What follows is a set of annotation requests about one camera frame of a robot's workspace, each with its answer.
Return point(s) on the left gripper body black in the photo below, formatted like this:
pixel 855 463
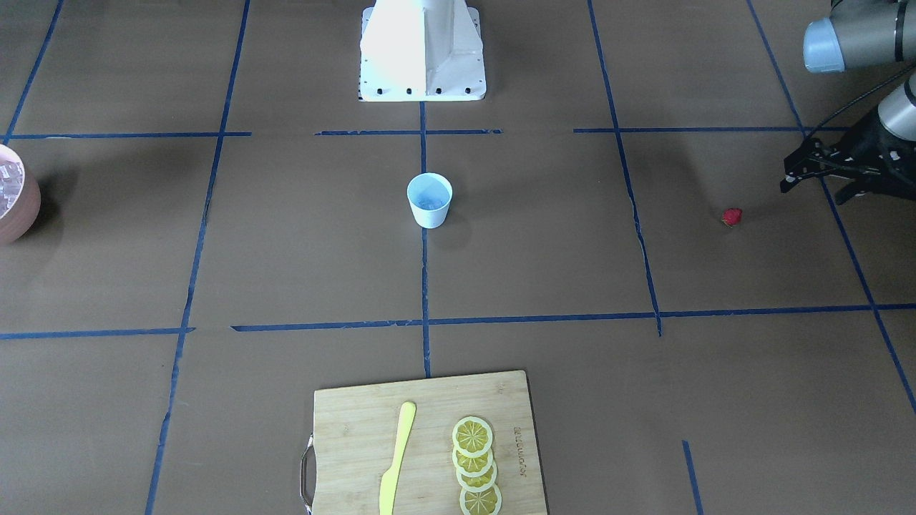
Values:
pixel 874 141

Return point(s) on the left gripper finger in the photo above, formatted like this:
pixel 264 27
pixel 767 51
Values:
pixel 889 187
pixel 814 159

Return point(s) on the clear ice cube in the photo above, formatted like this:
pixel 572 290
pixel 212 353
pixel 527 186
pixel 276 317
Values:
pixel 431 202

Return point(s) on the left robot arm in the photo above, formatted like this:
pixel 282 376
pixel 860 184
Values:
pixel 859 34

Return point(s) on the light blue cup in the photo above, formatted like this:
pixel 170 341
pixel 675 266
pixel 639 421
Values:
pixel 429 183

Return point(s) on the pink bowl of ice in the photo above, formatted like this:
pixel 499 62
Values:
pixel 20 197

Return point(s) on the red strawberry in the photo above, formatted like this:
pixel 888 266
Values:
pixel 732 217

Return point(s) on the bamboo cutting board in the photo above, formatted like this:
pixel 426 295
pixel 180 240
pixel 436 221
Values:
pixel 352 443

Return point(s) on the yellow plastic knife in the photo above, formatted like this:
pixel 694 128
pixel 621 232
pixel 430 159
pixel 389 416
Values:
pixel 390 478

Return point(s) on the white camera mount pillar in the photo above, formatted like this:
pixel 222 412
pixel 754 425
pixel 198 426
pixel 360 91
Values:
pixel 421 51

